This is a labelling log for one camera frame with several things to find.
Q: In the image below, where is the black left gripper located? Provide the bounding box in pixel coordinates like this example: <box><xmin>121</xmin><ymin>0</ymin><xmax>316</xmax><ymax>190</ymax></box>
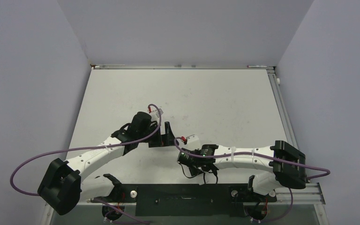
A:
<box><xmin>138</xmin><ymin>122</ymin><xmax>178</xmax><ymax>148</ymax></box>

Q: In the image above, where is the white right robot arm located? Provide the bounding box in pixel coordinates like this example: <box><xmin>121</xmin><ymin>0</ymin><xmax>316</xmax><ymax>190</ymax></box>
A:
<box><xmin>177</xmin><ymin>141</ymin><xmax>307</xmax><ymax>201</ymax></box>

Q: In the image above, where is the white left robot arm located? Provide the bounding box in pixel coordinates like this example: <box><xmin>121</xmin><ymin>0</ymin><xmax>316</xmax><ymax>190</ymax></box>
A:
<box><xmin>37</xmin><ymin>108</ymin><xmax>176</xmax><ymax>215</ymax></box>

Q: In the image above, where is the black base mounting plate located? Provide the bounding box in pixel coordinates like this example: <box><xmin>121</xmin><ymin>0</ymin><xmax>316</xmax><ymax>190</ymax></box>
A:
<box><xmin>101</xmin><ymin>184</ymin><xmax>277</xmax><ymax>217</ymax></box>

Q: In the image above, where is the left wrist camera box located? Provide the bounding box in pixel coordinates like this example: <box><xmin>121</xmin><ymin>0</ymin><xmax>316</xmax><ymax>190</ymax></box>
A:
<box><xmin>150</xmin><ymin>108</ymin><xmax>163</xmax><ymax>121</ymax></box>

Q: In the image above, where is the aluminium frame rail back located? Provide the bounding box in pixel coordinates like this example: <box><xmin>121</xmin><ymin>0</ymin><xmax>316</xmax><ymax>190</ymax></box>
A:
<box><xmin>91</xmin><ymin>64</ymin><xmax>275</xmax><ymax>70</ymax></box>

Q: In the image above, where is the aluminium frame rail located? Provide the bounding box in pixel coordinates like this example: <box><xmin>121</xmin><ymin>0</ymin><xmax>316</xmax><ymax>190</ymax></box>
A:
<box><xmin>91</xmin><ymin>64</ymin><xmax>275</xmax><ymax>70</ymax></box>
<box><xmin>267</xmin><ymin>67</ymin><xmax>325</xmax><ymax>205</ymax></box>

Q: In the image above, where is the aluminium frame rail right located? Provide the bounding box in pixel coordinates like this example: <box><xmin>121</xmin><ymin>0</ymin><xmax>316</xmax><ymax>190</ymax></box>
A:
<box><xmin>267</xmin><ymin>67</ymin><xmax>325</xmax><ymax>205</ymax></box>

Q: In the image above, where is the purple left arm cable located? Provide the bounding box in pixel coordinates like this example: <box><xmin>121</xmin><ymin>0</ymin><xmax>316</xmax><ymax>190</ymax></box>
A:
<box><xmin>10</xmin><ymin>104</ymin><xmax>163</xmax><ymax>196</ymax></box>

